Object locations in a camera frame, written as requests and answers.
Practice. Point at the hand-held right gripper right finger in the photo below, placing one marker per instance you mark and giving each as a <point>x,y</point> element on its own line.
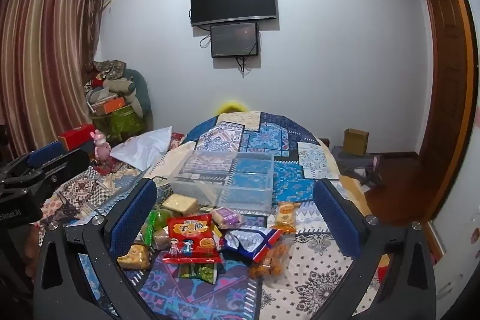
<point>333,218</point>

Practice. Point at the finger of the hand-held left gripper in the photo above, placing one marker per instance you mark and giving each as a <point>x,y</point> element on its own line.
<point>71,160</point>
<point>45,155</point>

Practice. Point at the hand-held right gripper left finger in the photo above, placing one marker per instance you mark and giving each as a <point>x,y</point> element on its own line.
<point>133,217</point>

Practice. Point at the orange yellow snack packet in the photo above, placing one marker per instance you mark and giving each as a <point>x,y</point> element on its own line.
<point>287,217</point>

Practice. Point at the clear bag of orange snacks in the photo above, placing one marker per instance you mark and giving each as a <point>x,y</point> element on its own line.
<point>272,263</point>

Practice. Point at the green pea snack packet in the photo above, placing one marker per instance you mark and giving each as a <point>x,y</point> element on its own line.
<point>200,273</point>

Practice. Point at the clear plastic container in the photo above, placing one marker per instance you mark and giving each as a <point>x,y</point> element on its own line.
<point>225,177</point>

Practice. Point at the red box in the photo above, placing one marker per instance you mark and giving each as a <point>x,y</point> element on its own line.
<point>75,136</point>

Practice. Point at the pink rabbit toy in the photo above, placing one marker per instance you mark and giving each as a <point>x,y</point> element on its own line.
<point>101,147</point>

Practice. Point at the beige cracker pack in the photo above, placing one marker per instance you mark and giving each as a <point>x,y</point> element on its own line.
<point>180,203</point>

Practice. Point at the grey cloth pile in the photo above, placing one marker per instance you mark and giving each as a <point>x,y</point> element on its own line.
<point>354,164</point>

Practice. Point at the orange box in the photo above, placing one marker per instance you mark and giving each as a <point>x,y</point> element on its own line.
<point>110,105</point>

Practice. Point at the white plastic bag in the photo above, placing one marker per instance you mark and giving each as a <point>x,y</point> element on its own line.
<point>144,149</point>

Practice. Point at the brown cardboard box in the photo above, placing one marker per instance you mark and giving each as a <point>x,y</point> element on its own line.
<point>356,142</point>

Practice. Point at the white red blue snack packet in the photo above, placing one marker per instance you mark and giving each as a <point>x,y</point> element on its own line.
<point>247,239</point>

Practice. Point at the purple snack packet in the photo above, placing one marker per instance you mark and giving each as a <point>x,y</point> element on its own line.
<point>225,217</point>

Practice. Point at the floral cloth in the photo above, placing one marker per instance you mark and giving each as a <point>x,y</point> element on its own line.
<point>108,67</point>

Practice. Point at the striped brown curtain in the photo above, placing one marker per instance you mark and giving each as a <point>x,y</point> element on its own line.
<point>45,54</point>

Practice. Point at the yellow round object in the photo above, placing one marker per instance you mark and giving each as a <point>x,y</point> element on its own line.
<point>231,106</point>

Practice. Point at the wooden door frame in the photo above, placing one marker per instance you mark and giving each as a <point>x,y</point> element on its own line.
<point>446,87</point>

